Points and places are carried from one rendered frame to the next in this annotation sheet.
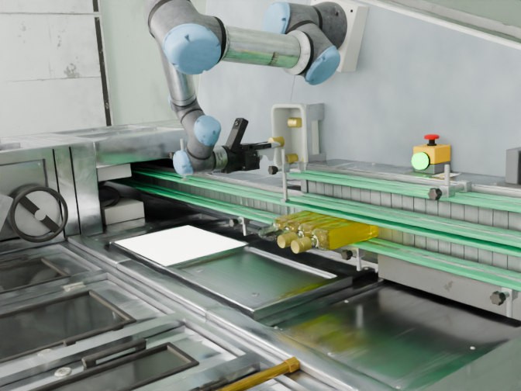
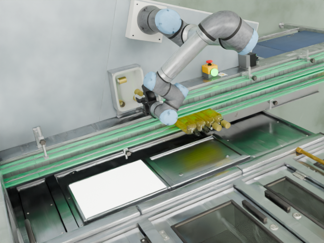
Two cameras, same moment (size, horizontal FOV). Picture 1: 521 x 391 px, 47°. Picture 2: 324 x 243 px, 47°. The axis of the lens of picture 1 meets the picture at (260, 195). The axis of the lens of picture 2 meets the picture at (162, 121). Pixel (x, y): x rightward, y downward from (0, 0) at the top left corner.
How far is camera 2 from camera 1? 2.32 m
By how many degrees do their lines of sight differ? 74
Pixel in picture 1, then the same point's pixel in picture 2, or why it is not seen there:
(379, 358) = (285, 137)
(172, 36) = (254, 36)
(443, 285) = (234, 116)
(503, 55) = not seen: hidden behind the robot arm
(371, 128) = not seen: hidden behind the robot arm
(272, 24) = (172, 22)
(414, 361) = (287, 131)
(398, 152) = (185, 74)
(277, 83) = (92, 60)
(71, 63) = not seen: outside the picture
